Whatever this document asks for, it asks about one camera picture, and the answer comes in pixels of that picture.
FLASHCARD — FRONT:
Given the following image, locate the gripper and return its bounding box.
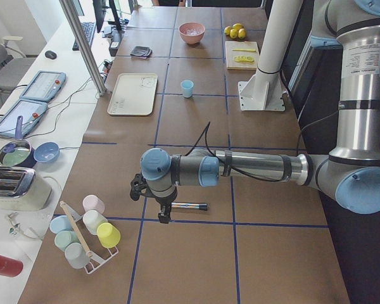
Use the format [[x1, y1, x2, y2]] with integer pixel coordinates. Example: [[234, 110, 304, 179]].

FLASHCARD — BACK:
[[151, 186, 177, 224]]

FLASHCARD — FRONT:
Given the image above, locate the yellow cup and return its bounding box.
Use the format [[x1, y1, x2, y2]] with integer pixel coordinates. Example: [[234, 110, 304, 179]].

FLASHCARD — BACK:
[[97, 222, 121, 248]]

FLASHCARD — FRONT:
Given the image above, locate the white cup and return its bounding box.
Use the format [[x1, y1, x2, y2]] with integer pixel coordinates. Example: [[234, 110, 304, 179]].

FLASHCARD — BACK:
[[82, 210, 108, 235]]

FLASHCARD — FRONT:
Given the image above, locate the pink cup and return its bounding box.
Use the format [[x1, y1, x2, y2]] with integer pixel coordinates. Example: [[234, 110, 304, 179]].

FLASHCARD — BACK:
[[82, 194, 105, 214]]

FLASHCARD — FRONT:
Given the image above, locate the white cup rack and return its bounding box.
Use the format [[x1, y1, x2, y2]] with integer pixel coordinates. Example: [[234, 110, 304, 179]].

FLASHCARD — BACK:
[[59, 201, 119, 275]]

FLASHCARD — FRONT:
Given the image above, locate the grey blue cup on rack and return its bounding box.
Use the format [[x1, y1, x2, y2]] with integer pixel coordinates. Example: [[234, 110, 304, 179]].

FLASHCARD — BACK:
[[65, 243, 90, 269]]

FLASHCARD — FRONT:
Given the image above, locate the green cup on rack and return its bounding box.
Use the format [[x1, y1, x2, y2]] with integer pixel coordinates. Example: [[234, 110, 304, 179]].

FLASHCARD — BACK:
[[54, 231, 79, 251]]

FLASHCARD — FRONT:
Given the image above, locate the light blue cup on rack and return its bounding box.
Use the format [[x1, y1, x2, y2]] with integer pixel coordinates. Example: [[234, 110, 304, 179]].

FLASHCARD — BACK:
[[49, 215, 73, 234]]

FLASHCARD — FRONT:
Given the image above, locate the pile of ice cubes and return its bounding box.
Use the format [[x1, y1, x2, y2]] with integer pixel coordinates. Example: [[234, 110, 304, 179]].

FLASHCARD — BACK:
[[183, 28, 200, 36]]

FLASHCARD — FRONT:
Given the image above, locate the cream bear tray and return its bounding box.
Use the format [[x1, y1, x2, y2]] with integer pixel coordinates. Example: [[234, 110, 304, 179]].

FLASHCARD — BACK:
[[107, 73, 158, 116]]

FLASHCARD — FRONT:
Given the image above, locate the blue bowl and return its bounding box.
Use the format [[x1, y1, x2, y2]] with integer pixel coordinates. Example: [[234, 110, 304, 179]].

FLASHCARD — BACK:
[[34, 142, 60, 163]]

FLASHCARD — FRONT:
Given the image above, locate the cream toaster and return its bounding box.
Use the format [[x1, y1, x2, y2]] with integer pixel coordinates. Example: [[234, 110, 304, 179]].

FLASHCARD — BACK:
[[0, 167, 52, 212]]

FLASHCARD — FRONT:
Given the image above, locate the blue saucepan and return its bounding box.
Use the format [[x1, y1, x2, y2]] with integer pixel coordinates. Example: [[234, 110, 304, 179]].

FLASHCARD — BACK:
[[0, 116, 36, 168]]

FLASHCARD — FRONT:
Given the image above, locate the folded grey cloth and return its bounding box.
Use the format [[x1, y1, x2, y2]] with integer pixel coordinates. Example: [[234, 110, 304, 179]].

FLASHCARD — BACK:
[[130, 46, 153, 59]]

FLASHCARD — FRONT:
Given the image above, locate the teach pendant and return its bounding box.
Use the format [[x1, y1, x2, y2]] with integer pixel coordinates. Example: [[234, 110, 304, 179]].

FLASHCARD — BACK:
[[20, 70, 67, 103], [0, 99, 48, 138]]

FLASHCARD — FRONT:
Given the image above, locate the lemon slices row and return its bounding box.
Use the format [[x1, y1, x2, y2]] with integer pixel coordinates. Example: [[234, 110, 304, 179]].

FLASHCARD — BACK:
[[233, 55, 254, 63]]

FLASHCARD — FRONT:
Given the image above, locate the wooden cutting board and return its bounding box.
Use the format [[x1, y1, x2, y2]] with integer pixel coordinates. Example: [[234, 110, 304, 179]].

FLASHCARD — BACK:
[[225, 41, 260, 70]]

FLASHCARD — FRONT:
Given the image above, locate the red bottle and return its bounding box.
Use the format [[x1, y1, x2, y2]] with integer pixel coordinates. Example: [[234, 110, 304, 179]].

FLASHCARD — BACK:
[[0, 255, 23, 277]]

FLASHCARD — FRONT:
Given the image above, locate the yellow plastic knife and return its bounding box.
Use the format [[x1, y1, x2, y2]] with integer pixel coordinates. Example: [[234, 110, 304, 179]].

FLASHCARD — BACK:
[[232, 48, 257, 53]]

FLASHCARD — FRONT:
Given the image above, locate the pink bowl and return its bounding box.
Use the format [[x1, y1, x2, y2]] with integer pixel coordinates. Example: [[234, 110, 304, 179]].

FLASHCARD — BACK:
[[179, 22, 205, 45]]

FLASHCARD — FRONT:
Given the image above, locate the yellow lemon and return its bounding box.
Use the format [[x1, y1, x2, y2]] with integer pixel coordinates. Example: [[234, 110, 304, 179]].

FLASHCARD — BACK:
[[232, 23, 244, 30], [224, 26, 232, 35], [229, 28, 238, 39], [237, 28, 247, 40]]

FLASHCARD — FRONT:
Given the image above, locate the computer mouse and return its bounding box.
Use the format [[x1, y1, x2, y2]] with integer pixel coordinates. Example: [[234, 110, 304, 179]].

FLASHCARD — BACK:
[[44, 50, 57, 60]]

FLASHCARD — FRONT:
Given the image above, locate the black keyboard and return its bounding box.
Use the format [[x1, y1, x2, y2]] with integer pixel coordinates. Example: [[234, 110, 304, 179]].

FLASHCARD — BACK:
[[80, 22, 96, 46]]

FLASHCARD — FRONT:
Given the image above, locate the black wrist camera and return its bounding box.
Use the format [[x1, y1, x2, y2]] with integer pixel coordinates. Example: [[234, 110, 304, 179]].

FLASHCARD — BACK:
[[130, 173, 153, 201]]

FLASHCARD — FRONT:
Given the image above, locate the aluminium frame post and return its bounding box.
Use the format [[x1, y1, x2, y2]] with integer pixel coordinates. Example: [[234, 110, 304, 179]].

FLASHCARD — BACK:
[[59, 0, 106, 96]]

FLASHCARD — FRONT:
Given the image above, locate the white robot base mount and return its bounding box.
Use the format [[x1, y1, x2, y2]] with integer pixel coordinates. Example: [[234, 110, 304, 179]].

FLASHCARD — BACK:
[[238, 1, 284, 111]]

